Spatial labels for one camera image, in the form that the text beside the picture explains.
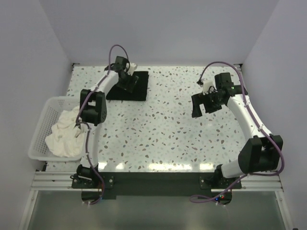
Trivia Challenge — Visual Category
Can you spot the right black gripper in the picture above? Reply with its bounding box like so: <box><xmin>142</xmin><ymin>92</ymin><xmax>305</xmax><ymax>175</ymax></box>
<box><xmin>191</xmin><ymin>90</ymin><xmax>224</xmax><ymax>118</ymax></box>

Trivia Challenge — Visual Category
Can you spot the black t shirt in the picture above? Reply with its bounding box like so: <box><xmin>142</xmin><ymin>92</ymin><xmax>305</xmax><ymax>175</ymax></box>
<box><xmin>106</xmin><ymin>71</ymin><xmax>149</xmax><ymax>101</ymax></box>

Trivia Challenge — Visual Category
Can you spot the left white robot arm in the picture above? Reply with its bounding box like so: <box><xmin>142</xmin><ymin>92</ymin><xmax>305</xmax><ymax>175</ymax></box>
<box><xmin>76</xmin><ymin>56</ymin><xmax>148</xmax><ymax>189</ymax></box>

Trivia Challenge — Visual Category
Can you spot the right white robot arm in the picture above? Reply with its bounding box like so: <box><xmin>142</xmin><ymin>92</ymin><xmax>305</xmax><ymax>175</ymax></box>
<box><xmin>191</xmin><ymin>72</ymin><xmax>283</xmax><ymax>188</ymax></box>

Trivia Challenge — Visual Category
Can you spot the white t shirt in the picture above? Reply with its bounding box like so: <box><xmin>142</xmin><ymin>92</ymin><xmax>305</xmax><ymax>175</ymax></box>
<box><xmin>45</xmin><ymin>106</ymin><xmax>86</xmax><ymax>158</ymax></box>

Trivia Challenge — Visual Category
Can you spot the white plastic laundry basket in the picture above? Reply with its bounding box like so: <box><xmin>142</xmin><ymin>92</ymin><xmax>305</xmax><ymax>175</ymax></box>
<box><xmin>28</xmin><ymin>96</ymin><xmax>81</xmax><ymax>162</ymax></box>

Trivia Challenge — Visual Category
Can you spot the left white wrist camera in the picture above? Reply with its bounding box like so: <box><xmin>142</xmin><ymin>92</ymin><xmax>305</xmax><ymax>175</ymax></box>
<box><xmin>128</xmin><ymin>62</ymin><xmax>138</xmax><ymax>75</ymax></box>

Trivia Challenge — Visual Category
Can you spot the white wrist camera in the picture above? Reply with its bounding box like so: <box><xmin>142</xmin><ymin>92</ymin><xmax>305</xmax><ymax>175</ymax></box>
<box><xmin>128</xmin><ymin>62</ymin><xmax>138</xmax><ymax>75</ymax></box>
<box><xmin>202</xmin><ymin>80</ymin><xmax>214</xmax><ymax>95</ymax></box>

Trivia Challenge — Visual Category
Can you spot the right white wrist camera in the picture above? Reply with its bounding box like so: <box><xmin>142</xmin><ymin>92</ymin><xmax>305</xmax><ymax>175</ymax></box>
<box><xmin>202</xmin><ymin>80</ymin><xmax>214</xmax><ymax>95</ymax></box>

